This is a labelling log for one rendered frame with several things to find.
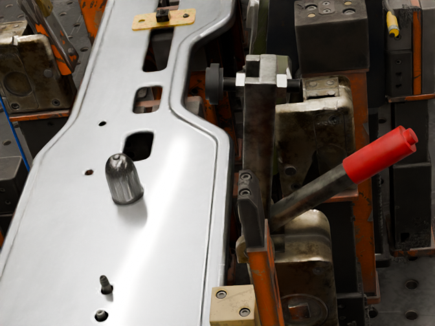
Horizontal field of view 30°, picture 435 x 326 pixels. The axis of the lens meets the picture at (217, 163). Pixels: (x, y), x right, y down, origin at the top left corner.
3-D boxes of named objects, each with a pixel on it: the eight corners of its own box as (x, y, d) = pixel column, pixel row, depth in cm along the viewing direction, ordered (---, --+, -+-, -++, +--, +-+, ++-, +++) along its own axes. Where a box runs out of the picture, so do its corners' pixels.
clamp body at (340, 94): (290, 307, 106) (254, 68, 82) (380, 302, 104) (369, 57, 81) (292, 366, 99) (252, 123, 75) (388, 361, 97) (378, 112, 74)
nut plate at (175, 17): (131, 31, 106) (129, 23, 106) (134, 17, 109) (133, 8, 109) (194, 24, 105) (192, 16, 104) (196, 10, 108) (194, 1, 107)
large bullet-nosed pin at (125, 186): (118, 195, 84) (102, 146, 80) (147, 193, 83) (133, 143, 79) (113, 217, 81) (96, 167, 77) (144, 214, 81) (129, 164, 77)
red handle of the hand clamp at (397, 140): (240, 207, 67) (401, 108, 60) (257, 222, 68) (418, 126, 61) (238, 243, 64) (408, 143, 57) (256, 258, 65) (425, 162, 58)
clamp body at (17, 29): (55, 207, 129) (-20, 15, 107) (130, 200, 127) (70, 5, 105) (42, 249, 121) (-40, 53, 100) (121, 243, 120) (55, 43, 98)
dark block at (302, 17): (323, 278, 108) (293, -2, 82) (377, 275, 107) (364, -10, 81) (325, 307, 104) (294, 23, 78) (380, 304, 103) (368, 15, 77)
